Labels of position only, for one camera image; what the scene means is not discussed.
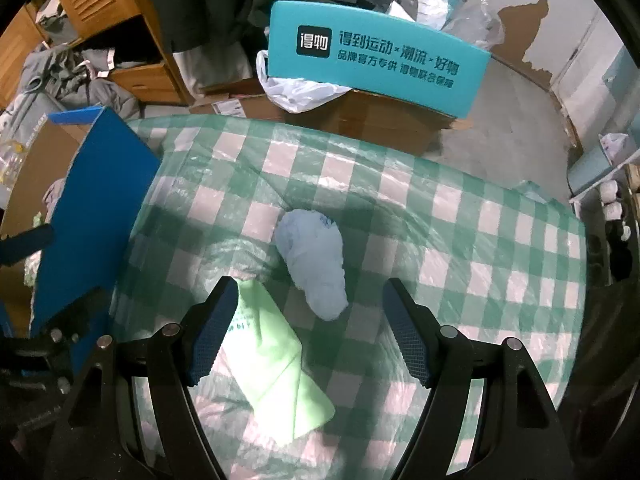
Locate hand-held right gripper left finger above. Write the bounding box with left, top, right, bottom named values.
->
left=42, top=275, right=241, bottom=480

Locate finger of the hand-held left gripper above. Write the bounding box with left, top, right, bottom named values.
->
left=0, top=224, right=56, bottom=268
left=0, top=287, right=111, bottom=396

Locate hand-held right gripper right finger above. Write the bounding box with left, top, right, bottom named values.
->
left=382, top=277, right=576, bottom=480

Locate pale sock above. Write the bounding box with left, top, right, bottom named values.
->
left=275, top=207, right=349, bottom=322

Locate light green cloth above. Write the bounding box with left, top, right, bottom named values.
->
left=220, top=280, right=336, bottom=443

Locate green white checked blanket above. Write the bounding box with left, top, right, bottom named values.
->
left=112, top=114, right=588, bottom=480

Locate yellow-capped clear plastic bottle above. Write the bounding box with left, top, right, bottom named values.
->
left=0, top=137, right=31, bottom=186

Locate grey fabric storage bag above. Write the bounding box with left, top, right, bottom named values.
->
left=0, top=95, right=66, bottom=146

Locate grey clothes pile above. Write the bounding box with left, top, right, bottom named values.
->
left=15, top=42, right=146, bottom=121

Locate large brown cardboard box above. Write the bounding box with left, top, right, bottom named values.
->
left=282, top=87, right=456, bottom=156

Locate flat labelled cardboard box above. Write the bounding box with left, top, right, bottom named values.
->
left=189, top=80, right=286, bottom=123

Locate white hanging garment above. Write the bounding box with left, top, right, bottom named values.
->
left=172, top=47, right=256, bottom=96

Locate light blue cabinet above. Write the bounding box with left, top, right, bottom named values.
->
left=567, top=147, right=640, bottom=203

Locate white plastic bag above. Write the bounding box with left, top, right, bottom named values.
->
left=256, top=50, right=351, bottom=113

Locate wooden louvred wardrobe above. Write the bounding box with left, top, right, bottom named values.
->
left=0, top=0, right=193, bottom=108

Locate teal printed box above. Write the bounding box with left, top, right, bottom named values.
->
left=265, top=0, right=493, bottom=118

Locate black hanging coat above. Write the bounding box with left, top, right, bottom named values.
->
left=145, top=0, right=266, bottom=53

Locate clear bluish plastic bag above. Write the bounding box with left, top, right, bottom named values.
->
left=387, top=0, right=506, bottom=51

